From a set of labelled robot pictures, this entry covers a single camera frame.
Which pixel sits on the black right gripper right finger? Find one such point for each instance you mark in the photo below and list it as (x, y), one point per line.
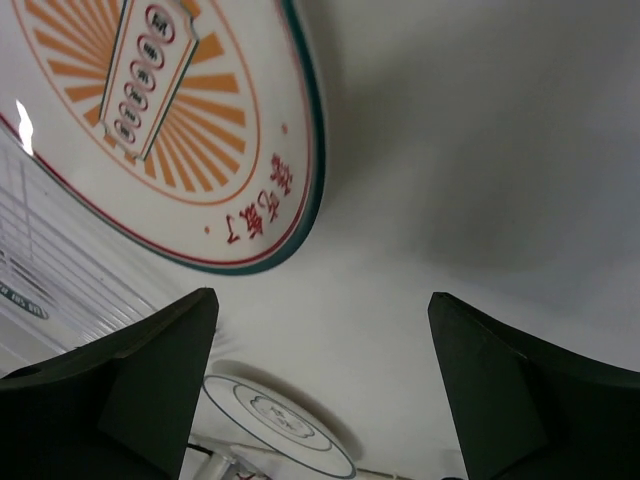
(524, 408)

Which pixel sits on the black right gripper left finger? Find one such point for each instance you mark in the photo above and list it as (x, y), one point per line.
(120, 407)

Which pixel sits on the white plate grey rings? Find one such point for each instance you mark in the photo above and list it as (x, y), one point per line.
(285, 425)

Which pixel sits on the orange sunburst plate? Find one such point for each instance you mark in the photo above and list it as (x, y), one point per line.
(193, 128)

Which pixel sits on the white wire dish rack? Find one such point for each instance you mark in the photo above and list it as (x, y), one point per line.
(66, 280)

